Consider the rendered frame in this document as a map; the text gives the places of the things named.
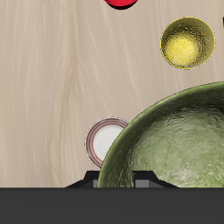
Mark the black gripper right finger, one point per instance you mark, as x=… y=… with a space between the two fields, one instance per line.
x=145 y=179

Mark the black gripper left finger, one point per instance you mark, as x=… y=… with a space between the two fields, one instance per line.
x=89 y=180

